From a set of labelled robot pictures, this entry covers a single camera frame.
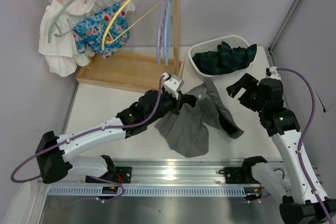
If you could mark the white pleated garment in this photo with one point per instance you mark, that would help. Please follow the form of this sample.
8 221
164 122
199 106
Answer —
71 32

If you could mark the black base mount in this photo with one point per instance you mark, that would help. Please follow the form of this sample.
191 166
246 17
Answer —
122 175
236 175

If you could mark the grey pleated skirt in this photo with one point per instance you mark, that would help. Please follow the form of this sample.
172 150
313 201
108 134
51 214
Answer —
186 132

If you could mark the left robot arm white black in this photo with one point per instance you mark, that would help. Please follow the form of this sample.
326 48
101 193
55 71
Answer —
60 156

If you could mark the purple hanger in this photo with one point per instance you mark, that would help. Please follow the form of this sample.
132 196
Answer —
160 31

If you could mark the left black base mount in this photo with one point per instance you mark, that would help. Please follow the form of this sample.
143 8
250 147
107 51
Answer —
122 175

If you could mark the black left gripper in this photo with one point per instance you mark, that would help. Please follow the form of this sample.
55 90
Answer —
180 101

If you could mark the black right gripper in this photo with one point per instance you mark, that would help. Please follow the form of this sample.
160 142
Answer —
247 92

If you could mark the dark green plaid garment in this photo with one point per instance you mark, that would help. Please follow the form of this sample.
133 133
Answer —
225 59

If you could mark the light blue hanger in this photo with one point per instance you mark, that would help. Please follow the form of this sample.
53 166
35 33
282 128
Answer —
167 33

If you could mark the wooden clothes rack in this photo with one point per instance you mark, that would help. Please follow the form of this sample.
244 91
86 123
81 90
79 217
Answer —
131 71

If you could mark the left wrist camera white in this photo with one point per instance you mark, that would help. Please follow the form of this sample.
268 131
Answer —
172 84

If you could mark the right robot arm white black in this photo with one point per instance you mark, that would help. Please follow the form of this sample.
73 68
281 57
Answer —
301 198

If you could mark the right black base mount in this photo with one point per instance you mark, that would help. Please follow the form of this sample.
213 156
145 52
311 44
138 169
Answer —
236 175

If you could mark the white slotted cable duct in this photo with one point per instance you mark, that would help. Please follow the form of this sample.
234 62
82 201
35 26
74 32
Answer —
169 191

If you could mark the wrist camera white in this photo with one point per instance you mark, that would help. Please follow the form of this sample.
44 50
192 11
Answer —
172 84
272 73

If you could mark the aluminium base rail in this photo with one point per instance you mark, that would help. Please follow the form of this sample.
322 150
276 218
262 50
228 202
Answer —
173 171

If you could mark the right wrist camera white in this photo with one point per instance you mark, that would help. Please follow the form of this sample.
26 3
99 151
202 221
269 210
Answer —
272 73

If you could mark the white perforated plastic basket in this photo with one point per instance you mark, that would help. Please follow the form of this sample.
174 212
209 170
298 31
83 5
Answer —
234 41

